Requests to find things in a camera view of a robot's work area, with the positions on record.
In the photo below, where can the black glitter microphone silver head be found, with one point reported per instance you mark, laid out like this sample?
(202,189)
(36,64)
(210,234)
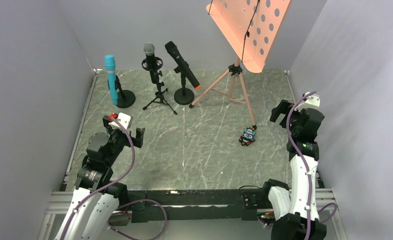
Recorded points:
(151,62)

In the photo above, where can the black microphone orange end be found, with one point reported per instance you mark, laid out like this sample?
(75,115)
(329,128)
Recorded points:
(173,51)

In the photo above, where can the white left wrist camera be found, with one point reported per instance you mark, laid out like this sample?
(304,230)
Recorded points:
(124,119)

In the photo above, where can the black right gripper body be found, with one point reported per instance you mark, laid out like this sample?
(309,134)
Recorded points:
(290,113)

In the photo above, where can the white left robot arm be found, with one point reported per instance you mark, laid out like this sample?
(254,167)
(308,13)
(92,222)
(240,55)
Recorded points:
(90,185)

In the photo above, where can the aluminium frame rail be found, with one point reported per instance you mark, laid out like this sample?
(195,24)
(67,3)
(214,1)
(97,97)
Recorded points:
(175,205)

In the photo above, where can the blue toy microphone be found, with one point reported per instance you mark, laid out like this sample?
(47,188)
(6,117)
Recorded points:
(110,67)

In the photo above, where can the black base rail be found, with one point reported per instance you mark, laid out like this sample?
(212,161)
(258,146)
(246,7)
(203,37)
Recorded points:
(246,204)

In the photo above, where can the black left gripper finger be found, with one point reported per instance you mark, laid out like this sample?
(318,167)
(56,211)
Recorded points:
(138,139)
(106,123)

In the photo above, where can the black round-base mic stand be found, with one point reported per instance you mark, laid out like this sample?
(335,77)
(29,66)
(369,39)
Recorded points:
(126,98)

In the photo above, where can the black tripod shock-mount stand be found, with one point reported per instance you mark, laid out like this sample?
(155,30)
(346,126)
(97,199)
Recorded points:
(159,94)

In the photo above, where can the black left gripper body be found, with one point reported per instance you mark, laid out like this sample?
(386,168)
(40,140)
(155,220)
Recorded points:
(124,133)

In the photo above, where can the cartoon monster sticker toy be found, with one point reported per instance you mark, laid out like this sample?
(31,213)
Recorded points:
(248,136)

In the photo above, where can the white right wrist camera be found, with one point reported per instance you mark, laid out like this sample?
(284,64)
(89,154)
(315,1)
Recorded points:
(310,102)

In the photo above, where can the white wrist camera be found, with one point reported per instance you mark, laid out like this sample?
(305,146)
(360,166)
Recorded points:
(310,102)
(124,119)

